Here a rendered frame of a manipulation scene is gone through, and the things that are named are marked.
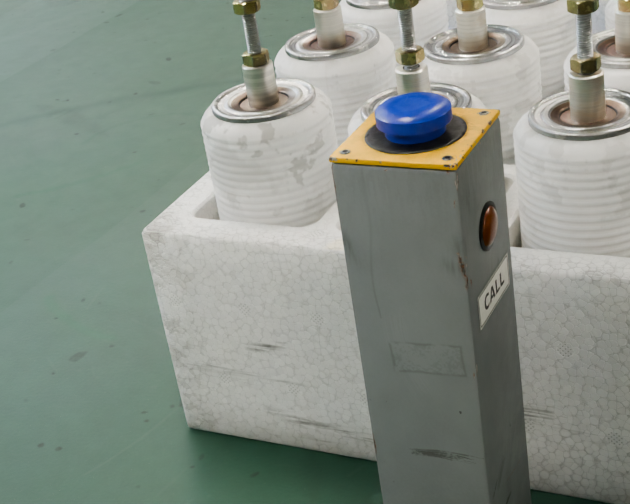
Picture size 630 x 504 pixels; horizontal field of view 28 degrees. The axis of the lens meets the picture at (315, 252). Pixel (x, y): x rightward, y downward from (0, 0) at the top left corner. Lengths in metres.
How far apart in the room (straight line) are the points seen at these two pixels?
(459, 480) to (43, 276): 0.66
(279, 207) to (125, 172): 0.61
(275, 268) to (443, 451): 0.22
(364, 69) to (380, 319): 0.33
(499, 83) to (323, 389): 0.26
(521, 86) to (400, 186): 0.31
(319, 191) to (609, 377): 0.24
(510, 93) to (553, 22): 0.12
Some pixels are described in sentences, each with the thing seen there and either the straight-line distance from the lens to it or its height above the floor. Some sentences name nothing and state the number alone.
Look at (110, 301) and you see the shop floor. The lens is 1.21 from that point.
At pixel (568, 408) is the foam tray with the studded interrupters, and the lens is 0.84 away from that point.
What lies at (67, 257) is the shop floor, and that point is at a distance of 1.32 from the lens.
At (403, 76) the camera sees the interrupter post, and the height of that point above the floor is 0.28.
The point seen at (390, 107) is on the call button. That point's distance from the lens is 0.65.
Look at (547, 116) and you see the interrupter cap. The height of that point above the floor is 0.25.
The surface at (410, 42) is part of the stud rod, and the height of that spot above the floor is 0.30.
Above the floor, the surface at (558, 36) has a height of 0.23.
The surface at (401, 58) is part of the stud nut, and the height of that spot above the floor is 0.29.
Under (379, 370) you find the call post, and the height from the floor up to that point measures 0.18.
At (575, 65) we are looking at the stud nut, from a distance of 0.80.
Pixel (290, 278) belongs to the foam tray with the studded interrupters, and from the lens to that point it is 0.87.
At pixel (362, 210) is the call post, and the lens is 0.65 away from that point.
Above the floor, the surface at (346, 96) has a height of 0.22.
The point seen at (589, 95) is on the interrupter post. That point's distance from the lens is 0.80.
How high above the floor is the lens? 0.58
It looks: 28 degrees down
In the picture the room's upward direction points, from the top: 9 degrees counter-clockwise
